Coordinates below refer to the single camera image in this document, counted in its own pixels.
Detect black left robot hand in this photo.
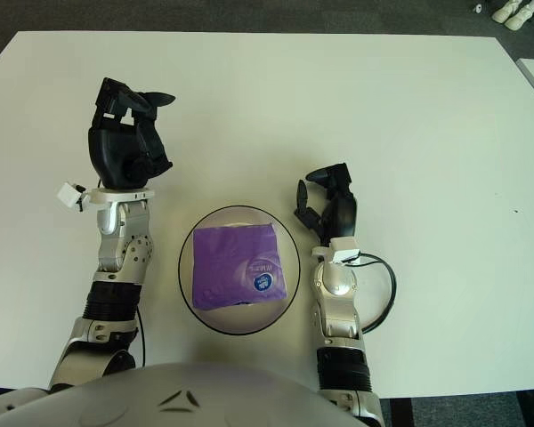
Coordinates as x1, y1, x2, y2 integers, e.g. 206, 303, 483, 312
87, 77, 177, 191

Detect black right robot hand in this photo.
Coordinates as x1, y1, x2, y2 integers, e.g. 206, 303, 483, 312
293, 162, 360, 245

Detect purple tissue paper pack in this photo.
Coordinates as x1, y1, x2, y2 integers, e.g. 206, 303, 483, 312
190, 222, 288, 311

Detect white plate with black rim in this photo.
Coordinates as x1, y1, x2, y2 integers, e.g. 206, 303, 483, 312
178, 205, 303, 337

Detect black table leg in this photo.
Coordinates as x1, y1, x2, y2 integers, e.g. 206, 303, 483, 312
389, 396, 414, 427

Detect silver robot torso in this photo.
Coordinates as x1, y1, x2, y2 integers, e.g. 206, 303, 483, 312
0, 360, 361, 427

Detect white shoe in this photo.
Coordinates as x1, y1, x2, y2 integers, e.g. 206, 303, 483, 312
491, 0, 524, 23
505, 0, 534, 31

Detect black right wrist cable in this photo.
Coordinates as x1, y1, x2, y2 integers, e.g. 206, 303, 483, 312
349, 252, 398, 334

